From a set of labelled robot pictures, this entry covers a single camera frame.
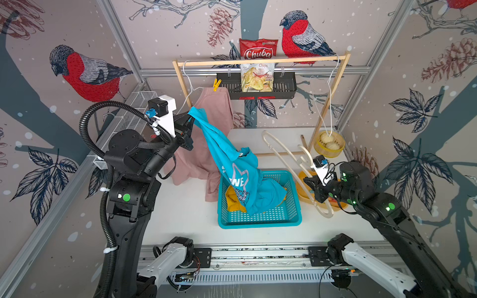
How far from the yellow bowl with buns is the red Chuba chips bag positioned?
19.9 inches

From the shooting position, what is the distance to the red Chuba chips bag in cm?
86

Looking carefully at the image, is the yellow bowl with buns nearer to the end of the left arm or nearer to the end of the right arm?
the end of the right arm

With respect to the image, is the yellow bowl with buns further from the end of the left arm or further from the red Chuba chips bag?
the end of the left arm

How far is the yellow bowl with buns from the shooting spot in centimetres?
106
